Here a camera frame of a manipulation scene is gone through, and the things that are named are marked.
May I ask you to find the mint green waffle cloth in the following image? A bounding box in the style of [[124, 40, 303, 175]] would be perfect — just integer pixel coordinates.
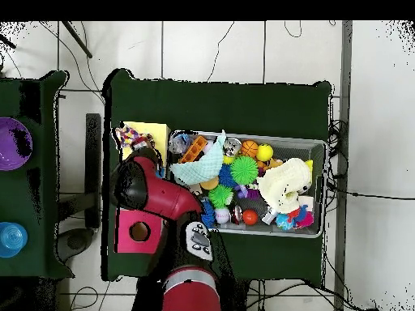
[[169, 131, 228, 187]]

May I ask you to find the white colourful spotted cloth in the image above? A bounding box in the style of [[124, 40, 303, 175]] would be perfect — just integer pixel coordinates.
[[115, 125, 156, 154]]

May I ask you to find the wooden three-hole box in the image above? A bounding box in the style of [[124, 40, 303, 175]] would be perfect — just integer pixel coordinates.
[[115, 121, 170, 255]]

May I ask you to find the clear mesh bin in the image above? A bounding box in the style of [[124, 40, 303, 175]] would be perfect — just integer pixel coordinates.
[[164, 130, 327, 240]]

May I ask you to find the round wooden disc toy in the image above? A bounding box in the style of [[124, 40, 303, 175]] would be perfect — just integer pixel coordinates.
[[199, 176, 220, 192]]

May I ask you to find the silver drink can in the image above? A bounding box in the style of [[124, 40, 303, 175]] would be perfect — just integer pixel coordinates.
[[223, 137, 242, 156]]

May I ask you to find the green spiky ball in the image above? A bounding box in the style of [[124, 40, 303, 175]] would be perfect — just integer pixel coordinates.
[[229, 155, 259, 185]]

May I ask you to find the large blue spiky ball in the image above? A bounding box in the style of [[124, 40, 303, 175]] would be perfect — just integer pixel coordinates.
[[199, 199, 218, 229]]

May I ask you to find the small orange basketball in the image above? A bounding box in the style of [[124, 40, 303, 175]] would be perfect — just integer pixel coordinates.
[[240, 139, 259, 159]]

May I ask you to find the yellow ball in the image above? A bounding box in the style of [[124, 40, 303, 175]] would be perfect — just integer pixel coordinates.
[[256, 144, 274, 162]]

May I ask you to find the red-orange ball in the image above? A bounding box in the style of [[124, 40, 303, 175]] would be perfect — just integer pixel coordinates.
[[242, 209, 259, 226]]

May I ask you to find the cream waffle cloth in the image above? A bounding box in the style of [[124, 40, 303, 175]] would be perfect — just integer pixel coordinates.
[[255, 158, 314, 215]]

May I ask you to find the black panel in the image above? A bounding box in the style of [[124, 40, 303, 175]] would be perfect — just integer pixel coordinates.
[[85, 113, 102, 229]]

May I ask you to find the green side table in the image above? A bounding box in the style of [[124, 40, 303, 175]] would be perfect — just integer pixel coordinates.
[[0, 70, 74, 279]]

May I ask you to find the black rod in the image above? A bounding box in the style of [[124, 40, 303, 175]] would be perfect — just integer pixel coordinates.
[[62, 21, 93, 59]]

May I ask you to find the purple bowl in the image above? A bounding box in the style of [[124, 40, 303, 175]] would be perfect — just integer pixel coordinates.
[[0, 117, 33, 172]]

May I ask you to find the blue bowl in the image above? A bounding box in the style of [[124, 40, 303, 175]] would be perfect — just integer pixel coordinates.
[[0, 222, 28, 259]]

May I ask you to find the black floor cable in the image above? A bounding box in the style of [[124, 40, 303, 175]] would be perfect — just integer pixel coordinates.
[[326, 184, 415, 201]]

